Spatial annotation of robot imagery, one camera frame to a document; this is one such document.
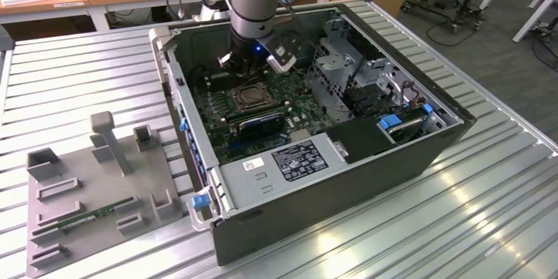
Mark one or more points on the CPU socket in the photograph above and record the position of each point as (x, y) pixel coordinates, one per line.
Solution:
(238, 109)

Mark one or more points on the graphics card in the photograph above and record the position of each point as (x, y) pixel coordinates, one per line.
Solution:
(262, 127)

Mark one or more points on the black PC case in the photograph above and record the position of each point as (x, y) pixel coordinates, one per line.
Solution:
(327, 210)

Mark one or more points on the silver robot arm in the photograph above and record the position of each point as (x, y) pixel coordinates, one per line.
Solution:
(253, 4)

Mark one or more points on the grey parts rack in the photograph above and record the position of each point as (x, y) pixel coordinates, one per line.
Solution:
(101, 194)

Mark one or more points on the green RAM stick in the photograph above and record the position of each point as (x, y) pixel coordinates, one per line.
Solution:
(87, 217)
(253, 115)

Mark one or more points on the metal drive cage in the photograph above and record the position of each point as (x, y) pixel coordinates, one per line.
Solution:
(331, 63)

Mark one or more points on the blue slot retainer tab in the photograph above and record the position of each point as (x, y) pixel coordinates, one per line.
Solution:
(182, 125)

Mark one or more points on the silver CPU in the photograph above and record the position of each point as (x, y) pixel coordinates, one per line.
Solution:
(253, 95)

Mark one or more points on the black disk bay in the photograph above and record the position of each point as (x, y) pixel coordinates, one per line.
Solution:
(364, 99)

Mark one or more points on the green motherboard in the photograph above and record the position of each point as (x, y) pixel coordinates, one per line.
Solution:
(305, 109)

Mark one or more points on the blue case latch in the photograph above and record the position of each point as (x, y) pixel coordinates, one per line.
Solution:
(199, 202)

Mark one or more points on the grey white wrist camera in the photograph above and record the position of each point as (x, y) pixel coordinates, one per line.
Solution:
(283, 58)

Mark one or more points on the blue disk carrier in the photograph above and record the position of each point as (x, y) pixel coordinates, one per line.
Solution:
(389, 121)

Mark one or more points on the grey power supply unit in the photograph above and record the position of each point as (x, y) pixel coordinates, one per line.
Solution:
(262, 187)

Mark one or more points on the blue plastic clip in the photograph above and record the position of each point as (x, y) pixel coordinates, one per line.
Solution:
(428, 108)

